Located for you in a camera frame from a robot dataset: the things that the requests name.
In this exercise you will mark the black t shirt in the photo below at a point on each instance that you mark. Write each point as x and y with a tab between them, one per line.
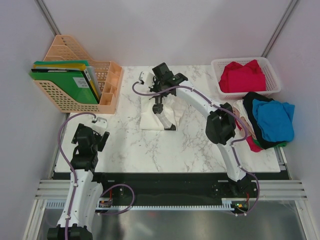
248	105

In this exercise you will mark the blue t shirt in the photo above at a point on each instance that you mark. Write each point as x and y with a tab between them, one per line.
275	120

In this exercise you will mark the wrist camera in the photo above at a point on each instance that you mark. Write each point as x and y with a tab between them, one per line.
99	124
146	78

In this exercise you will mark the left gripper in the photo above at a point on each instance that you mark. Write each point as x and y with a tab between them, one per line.
101	139

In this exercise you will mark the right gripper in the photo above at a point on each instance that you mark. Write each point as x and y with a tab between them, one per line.
154	88

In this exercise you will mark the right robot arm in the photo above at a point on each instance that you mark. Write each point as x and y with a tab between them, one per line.
220	120

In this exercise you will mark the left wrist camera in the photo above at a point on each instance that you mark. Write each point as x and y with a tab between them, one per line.
99	124

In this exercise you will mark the white plastic basket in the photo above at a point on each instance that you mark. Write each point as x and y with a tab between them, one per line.
273	83

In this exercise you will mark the red t shirt in basket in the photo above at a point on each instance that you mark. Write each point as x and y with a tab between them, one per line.
237	78

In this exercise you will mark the beige pink t shirt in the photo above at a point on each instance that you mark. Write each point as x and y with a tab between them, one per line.
240	111

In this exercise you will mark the green file folder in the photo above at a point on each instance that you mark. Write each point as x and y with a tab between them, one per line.
67	85

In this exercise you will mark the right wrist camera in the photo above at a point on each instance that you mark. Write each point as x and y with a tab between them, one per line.
146	78

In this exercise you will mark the peach plastic file organizer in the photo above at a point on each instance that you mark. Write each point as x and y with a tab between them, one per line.
74	82

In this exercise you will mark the white slotted cable duct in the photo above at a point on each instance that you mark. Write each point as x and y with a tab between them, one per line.
105	206

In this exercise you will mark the white t shirt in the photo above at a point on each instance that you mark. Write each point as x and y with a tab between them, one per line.
173	108

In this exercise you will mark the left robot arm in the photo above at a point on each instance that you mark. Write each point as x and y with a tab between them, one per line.
76	219

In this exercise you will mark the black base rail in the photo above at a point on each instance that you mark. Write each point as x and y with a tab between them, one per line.
170	189

